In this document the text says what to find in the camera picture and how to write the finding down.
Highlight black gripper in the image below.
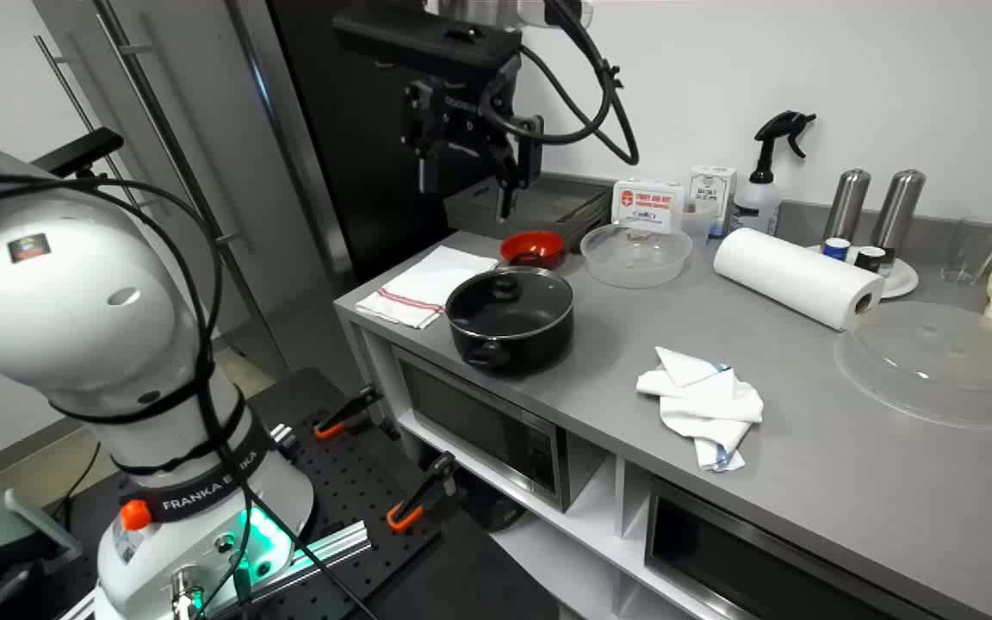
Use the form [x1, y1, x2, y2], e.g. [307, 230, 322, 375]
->
[399, 61, 547, 223]

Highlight black cooking pot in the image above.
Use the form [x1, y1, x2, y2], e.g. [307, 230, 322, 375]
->
[446, 262, 578, 379]

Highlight grey recessed sink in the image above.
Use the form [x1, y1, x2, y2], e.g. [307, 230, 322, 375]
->
[446, 173, 618, 251]

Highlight red bowl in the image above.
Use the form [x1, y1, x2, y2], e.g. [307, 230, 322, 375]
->
[499, 228, 573, 271]

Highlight white red-striped kitchen towel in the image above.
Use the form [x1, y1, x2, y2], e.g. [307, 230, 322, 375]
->
[354, 240, 504, 334]

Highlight red and white sign card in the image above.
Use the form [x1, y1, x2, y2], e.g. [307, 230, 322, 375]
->
[609, 177, 685, 240]

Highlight clear plastic bowl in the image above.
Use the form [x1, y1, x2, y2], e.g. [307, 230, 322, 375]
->
[578, 220, 695, 293]

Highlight small white box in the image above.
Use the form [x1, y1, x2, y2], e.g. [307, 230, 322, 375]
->
[684, 165, 742, 240]

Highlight built-in microwave oven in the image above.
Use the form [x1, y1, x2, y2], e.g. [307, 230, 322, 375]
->
[390, 347, 575, 515]

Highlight spray bottle black trigger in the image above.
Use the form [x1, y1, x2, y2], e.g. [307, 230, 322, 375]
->
[730, 107, 821, 240]

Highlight crumpled white cloth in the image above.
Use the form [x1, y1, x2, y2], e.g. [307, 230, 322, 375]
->
[633, 343, 770, 475]

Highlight white paper towel roll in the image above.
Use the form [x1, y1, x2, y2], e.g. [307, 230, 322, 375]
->
[711, 223, 886, 334]

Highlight grey counter cabinet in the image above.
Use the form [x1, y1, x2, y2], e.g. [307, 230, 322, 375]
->
[331, 168, 992, 620]

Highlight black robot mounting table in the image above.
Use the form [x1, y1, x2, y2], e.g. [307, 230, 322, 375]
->
[12, 364, 569, 620]

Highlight stainless steel shaker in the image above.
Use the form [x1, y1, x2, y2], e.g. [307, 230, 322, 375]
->
[821, 165, 876, 246]
[872, 165, 932, 259]

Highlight small white plate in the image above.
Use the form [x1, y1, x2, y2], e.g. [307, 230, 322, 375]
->
[818, 246, 925, 304]

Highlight built-in black appliance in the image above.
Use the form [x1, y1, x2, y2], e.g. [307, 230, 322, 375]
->
[640, 478, 916, 620]

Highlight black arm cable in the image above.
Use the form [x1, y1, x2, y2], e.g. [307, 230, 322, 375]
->
[515, 0, 646, 173]

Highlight orange handled black clamp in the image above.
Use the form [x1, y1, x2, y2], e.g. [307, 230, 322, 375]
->
[383, 450, 461, 536]
[312, 381, 387, 448]

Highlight aluminium rail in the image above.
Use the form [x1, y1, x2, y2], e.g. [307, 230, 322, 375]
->
[244, 515, 376, 595]

